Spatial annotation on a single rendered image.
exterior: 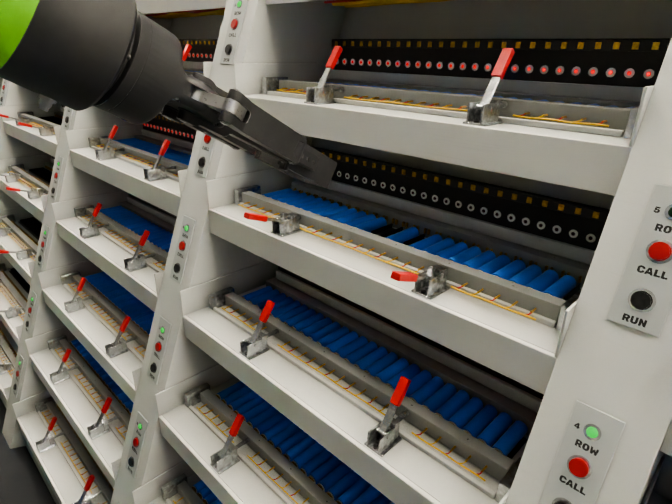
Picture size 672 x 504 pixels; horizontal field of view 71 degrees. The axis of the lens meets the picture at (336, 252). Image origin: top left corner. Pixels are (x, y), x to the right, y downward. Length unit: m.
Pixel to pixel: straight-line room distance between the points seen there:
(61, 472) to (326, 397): 0.95
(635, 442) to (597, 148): 0.26
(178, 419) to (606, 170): 0.80
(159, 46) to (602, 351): 0.43
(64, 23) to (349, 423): 0.52
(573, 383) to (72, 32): 0.47
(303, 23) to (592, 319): 0.71
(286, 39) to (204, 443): 0.73
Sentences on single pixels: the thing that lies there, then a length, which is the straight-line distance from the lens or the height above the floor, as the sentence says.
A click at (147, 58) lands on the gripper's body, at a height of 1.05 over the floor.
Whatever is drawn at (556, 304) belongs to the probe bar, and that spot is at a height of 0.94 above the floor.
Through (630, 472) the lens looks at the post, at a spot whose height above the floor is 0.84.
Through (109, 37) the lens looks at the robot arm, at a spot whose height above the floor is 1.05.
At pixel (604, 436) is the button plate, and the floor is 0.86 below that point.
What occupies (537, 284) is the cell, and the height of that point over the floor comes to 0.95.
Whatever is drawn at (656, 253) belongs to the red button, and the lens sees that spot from 0.47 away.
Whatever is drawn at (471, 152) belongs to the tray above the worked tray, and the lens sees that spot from 0.56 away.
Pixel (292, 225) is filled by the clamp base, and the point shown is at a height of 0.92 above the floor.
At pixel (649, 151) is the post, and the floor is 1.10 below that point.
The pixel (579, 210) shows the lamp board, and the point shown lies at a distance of 0.65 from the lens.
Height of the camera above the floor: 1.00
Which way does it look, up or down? 8 degrees down
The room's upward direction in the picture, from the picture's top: 16 degrees clockwise
